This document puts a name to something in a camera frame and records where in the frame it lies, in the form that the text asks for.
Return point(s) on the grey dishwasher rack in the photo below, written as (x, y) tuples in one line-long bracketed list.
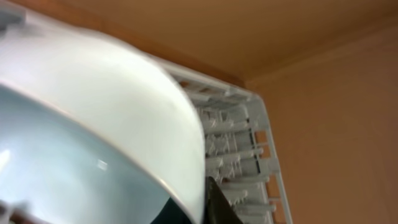
[(239, 147)]

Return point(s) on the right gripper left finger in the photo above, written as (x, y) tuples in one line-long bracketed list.
[(171, 214)]

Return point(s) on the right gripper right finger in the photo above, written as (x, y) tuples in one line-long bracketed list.
[(217, 208)]

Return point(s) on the mint green bowl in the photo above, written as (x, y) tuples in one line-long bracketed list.
[(92, 129)]

